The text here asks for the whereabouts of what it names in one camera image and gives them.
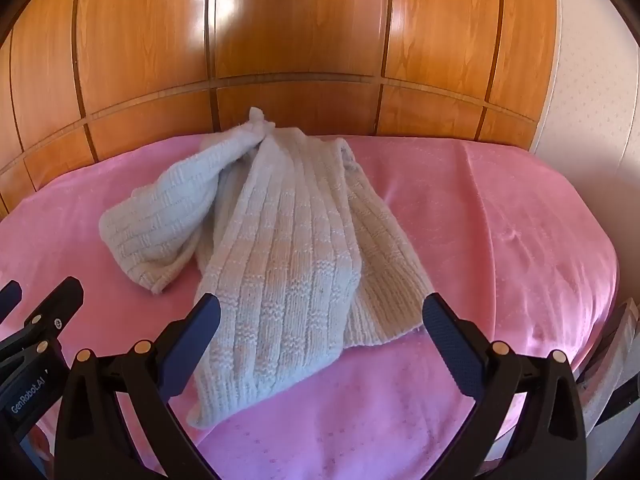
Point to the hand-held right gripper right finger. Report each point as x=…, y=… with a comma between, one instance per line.
x=445, y=332

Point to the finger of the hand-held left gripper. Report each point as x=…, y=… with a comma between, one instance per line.
x=65, y=297
x=9, y=297

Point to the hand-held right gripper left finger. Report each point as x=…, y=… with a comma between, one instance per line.
x=197, y=330

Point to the light grey knitted sweater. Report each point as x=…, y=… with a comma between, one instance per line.
x=295, y=260

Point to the pink blanket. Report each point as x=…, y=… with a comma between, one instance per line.
x=500, y=240

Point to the grey metal frame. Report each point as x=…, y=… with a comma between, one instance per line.
x=612, y=360

